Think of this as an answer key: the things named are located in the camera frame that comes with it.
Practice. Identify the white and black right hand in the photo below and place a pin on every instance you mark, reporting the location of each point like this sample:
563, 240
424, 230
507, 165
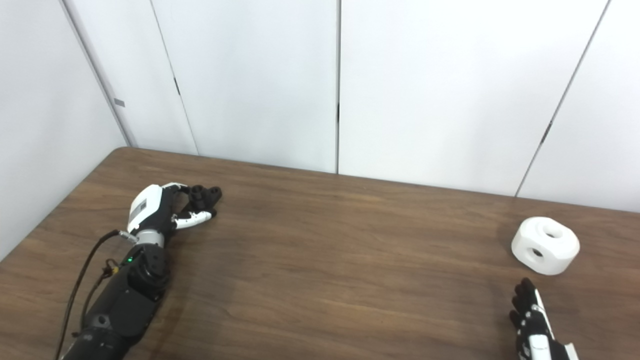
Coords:
535, 330

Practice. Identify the black flanged holder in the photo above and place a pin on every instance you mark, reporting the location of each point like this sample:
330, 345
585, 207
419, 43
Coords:
202, 196

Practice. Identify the white and black left hand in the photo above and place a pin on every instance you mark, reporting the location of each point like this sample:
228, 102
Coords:
147, 205

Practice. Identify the round white piece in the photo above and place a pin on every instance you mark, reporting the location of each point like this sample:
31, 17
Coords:
540, 250

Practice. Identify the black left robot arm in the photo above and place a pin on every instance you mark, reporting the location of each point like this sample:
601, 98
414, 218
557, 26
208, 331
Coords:
125, 300

